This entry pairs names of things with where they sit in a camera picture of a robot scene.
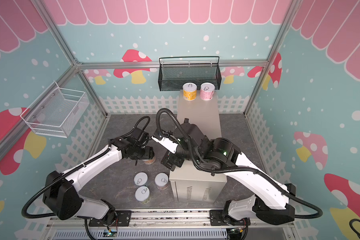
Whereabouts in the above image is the yellow label can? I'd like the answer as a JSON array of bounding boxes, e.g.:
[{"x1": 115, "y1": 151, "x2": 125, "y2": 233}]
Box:
[{"x1": 183, "y1": 83, "x2": 197, "y2": 101}]

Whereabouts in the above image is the beige label can right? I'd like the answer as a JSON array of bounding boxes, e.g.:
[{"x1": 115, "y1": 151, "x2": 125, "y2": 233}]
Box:
[{"x1": 155, "y1": 173, "x2": 170, "y2": 190}]

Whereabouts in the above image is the white wire wall basket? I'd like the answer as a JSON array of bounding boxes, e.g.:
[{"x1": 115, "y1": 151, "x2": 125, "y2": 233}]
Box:
[{"x1": 20, "y1": 82, "x2": 90, "y2": 138}]

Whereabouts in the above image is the orange label can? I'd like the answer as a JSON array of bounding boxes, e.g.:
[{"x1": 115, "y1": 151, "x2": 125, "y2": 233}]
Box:
[{"x1": 143, "y1": 158, "x2": 156, "y2": 165}]

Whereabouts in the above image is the beige metal cabinet counter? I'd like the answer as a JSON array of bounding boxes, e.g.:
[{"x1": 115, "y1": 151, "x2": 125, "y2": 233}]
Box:
[{"x1": 169, "y1": 91, "x2": 227, "y2": 204}]

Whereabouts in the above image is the white lid can middle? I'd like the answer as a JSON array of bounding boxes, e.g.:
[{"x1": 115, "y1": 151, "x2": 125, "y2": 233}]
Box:
[{"x1": 134, "y1": 172, "x2": 148, "y2": 187}]

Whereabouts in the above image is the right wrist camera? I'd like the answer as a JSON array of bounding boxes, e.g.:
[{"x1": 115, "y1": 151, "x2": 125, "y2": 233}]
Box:
[{"x1": 151, "y1": 135, "x2": 178, "y2": 154}]

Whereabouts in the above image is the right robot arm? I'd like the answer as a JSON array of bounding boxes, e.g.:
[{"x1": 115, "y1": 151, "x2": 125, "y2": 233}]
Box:
[{"x1": 152, "y1": 108, "x2": 323, "y2": 226}]

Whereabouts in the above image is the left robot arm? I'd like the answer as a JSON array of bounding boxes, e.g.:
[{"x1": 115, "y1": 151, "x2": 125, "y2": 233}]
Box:
[{"x1": 21, "y1": 125, "x2": 155, "y2": 225}]

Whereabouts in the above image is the black mesh wall basket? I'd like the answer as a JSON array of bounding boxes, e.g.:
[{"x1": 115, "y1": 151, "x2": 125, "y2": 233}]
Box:
[{"x1": 158, "y1": 56, "x2": 222, "y2": 91}]

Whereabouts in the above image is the green label can front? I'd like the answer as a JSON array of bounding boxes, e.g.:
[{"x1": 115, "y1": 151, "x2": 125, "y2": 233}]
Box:
[{"x1": 135, "y1": 186, "x2": 151, "y2": 204}]

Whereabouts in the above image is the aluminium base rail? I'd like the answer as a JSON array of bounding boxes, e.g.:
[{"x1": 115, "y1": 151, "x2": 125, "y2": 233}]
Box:
[{"x1": 44, "y1": 207, "x2": 298, "y2": 240}]

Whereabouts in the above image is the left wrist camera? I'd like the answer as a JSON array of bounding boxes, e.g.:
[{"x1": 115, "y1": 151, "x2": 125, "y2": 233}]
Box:
[{"x1": 130, "y1": 128, "x2": 149, "y2": 147}]

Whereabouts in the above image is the pink label can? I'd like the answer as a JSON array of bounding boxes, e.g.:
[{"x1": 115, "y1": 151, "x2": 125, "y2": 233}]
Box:
[{"x1": 200, "y1": 83, "x2": 215, "y2": 101}]

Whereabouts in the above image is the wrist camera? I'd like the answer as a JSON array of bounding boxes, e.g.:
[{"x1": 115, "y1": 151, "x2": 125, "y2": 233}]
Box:
[
  {"x1": 130, "y1": 128, "x2": 149, "y2": 147},
  {"x1": 151, "y1": 135, "x2": 178, "y2": 154}
]

